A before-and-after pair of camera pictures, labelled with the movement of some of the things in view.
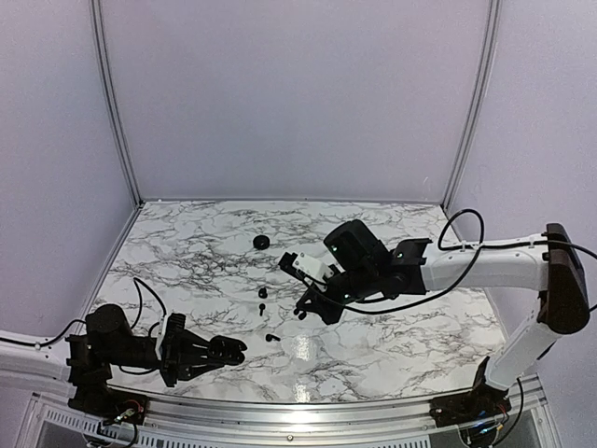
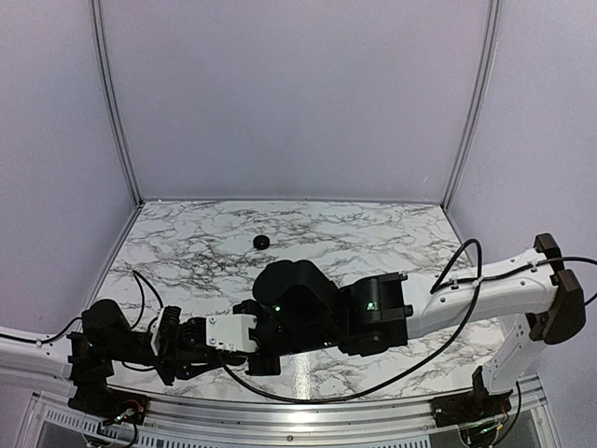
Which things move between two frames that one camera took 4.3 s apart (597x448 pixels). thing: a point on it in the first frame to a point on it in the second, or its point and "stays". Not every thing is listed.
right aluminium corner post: x=485 y=76 stays
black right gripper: x=330 y=315 to x=272 y=370
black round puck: x=261 y=242 stays
